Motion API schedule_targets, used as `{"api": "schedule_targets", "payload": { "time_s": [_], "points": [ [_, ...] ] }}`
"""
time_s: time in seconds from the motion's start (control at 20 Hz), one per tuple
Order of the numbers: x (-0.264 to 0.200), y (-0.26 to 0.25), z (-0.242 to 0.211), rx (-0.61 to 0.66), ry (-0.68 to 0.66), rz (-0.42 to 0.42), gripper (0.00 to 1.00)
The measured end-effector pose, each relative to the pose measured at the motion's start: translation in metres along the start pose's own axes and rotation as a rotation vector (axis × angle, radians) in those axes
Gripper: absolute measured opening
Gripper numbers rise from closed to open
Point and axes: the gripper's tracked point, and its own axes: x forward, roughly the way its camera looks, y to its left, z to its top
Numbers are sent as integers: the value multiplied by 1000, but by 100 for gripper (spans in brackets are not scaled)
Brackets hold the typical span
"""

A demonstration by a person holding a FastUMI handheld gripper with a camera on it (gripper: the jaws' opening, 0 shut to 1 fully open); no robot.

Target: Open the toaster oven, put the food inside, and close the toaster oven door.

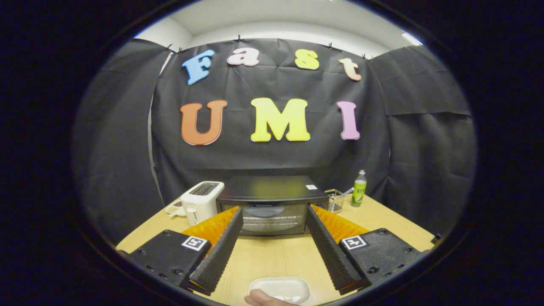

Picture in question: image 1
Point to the green label drink bottle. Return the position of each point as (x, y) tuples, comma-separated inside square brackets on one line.
[(359, 191)]

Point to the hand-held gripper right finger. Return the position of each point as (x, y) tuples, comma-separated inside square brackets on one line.
[(331, 255)]

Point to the white rectangular plate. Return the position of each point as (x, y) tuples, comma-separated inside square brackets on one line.
[(284, 287)]

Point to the black toaster oven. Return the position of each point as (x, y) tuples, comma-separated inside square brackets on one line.
[(272, 187)]

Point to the small ceiling light panel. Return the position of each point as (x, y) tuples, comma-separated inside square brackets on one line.
[(412, 39)]

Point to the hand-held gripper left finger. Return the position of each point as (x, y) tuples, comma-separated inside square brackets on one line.
[(219, 255)]

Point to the white pop-up toaster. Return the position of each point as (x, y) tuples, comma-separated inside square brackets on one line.
[(199, 208)]

